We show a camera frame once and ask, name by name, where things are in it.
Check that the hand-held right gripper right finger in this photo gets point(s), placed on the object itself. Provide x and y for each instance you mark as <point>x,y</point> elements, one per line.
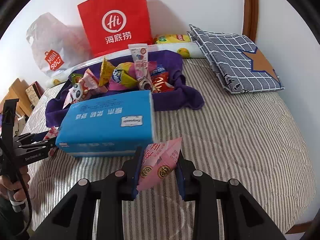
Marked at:
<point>180,182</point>

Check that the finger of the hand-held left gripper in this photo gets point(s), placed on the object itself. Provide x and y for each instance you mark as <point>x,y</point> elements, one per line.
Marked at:
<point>37,136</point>
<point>40,146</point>

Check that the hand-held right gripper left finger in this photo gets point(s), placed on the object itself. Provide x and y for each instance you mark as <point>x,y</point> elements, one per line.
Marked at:
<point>136,180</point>

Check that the long pink snack packet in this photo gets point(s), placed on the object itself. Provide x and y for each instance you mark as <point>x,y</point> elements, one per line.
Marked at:
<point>51,133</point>

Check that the pink snack packet red print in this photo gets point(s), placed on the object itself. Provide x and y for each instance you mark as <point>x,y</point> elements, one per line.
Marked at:
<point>160,165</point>

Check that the panda print snack packet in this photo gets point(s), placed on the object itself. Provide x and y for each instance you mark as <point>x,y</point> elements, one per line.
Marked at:
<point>75,95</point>

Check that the green snack packet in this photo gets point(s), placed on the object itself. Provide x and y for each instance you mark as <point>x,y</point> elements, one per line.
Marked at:
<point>75,78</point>

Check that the purple towel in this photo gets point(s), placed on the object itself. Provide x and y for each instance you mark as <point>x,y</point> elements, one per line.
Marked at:
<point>190,97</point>

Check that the yellow triangular snack packet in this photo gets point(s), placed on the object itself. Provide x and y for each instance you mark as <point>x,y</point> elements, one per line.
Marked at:
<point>106,71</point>

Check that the pink and yellow snack packet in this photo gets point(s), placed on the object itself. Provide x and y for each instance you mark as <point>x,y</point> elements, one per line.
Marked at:
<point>122,77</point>

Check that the blue cookie packet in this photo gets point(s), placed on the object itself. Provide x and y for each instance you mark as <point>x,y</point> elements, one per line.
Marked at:
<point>158,70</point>

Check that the pink white stick packet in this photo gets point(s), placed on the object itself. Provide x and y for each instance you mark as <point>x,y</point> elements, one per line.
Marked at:
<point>140,60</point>

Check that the person's left hand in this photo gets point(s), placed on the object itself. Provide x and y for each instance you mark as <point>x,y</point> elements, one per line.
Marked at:
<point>22,182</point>

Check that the patterned notebook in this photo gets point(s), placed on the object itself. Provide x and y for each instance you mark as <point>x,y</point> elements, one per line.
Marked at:
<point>35,93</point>

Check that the wooden headboard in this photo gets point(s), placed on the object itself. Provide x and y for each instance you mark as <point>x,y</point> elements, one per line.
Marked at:
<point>17,97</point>

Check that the blue tissue pack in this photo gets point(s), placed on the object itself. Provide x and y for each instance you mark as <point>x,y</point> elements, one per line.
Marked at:
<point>105,125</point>

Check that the striped bed quilt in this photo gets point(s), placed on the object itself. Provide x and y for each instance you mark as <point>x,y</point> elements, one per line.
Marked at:
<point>237,130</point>

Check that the translucent plastic shopping bag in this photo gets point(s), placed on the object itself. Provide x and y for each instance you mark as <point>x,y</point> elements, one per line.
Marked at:
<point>55,50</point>

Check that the fruit print paper roll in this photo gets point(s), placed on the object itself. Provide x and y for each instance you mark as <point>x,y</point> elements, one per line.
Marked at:
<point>175,50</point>

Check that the grey checked cloth with star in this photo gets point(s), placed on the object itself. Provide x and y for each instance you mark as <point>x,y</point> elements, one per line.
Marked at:
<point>232,60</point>

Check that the red paper bag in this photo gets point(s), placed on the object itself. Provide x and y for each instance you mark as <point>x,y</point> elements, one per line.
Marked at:
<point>117,25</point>

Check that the yellow chip bag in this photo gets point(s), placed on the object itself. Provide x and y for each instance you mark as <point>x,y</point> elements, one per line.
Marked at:
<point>172,39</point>

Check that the brown wooden door frame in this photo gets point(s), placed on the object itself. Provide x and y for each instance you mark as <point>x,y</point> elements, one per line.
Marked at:
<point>250,10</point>

